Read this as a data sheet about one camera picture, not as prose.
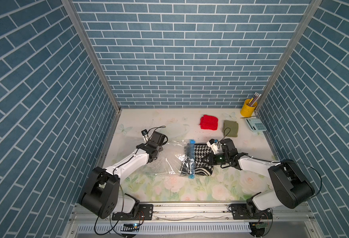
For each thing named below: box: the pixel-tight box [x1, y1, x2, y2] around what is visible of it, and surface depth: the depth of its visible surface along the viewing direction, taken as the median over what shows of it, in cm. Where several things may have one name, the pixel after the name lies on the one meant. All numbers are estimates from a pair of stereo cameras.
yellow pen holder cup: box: [240, 98, 258, 118], surface depth 114 cm
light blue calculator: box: [244, 118, 268, 132], surface depth 111 cm
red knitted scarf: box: [199, 114, 219, 131], surface depth 108 cm
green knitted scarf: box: [223, 119, 239, 138], surface depth 107 cm
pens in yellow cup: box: [248, 92, 262, 108], surface depth 111 cm
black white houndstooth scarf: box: [179, 143, 214, 177], surface depth 86 cm
